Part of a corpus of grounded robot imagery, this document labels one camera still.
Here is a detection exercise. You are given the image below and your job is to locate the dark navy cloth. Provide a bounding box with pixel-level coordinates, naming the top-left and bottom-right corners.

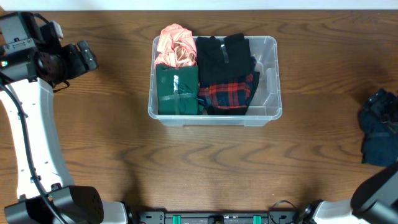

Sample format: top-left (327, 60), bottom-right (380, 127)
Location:
top-left (358, 99), bottom-right (397, 167)

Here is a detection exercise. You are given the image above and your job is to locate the pink printed shirt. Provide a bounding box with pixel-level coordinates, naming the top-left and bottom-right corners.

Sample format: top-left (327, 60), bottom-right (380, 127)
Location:
top-left (155, 24), bottom-right (197, 68)

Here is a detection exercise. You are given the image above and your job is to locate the dark green shirt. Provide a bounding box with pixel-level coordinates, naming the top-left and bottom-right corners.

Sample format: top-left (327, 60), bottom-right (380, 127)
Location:
top-left (155, 64), bottom-right (201, 115)

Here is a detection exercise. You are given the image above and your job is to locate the black garment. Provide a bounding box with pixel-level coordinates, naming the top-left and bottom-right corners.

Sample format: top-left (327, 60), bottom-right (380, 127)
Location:
top-left (205, 70), bottom-right (261, 116)

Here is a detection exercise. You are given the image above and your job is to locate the black cloth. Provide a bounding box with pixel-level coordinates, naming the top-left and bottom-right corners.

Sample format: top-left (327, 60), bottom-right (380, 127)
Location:
top-left (195, 33), bottom-right (254, 88)

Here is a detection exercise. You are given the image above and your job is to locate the red navy plaid shirt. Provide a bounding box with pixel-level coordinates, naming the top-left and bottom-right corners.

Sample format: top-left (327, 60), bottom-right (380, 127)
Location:
top-left (198, 55), bottom-right (257, 110)

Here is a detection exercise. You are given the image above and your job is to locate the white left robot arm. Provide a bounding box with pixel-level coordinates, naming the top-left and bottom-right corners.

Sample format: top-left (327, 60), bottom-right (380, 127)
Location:
top-left (1, 12), bottom-right (129, 223)

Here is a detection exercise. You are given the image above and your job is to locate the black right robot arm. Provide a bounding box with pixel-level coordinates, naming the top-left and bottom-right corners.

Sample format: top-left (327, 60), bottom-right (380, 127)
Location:
top-left (294, 89), bottom-right (397, 223)

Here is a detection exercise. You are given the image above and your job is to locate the clear plastic storage bin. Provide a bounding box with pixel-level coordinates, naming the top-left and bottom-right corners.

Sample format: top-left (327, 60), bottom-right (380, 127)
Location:
top-left (147, 35), bottom-right (282, 126)

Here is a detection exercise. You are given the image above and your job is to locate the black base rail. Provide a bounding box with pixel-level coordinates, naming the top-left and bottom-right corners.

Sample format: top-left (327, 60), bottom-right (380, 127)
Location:
top-left (138, 210), bottom-right (315, 224)

